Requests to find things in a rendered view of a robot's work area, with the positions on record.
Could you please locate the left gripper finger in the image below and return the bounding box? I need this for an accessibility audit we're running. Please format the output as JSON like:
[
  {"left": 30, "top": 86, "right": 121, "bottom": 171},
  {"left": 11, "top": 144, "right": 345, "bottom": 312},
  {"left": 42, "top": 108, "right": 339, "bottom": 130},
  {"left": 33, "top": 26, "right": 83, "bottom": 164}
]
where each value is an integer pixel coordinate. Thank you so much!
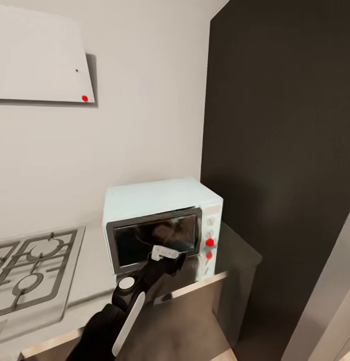
[{"left": 176, "top": 253, "right": 186, "bottom": 271}]

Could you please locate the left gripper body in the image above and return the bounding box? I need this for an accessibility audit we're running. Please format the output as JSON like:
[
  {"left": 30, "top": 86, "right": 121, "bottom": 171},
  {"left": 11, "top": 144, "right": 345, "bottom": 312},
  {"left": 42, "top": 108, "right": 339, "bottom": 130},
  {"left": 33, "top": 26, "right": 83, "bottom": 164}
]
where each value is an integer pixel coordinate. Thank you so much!
[{"left": 145, "top": 251, "right": 176, "bottom": 281}]

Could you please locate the microwave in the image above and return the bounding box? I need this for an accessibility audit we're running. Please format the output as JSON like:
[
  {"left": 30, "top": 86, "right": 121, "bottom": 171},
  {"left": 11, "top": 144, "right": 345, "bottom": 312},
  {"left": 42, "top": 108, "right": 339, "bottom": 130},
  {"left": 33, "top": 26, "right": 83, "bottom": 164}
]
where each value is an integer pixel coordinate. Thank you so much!
[{"left": 102, "top": 177, "right": 223, "bottom": 274}]

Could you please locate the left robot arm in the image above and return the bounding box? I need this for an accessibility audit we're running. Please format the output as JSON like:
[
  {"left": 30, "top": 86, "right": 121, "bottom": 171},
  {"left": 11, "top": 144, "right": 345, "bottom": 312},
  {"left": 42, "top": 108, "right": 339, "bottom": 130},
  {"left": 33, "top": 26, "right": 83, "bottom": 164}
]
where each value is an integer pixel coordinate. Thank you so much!
[{"left": 65, "top": 245, "right": 186, "bottom": 361}]

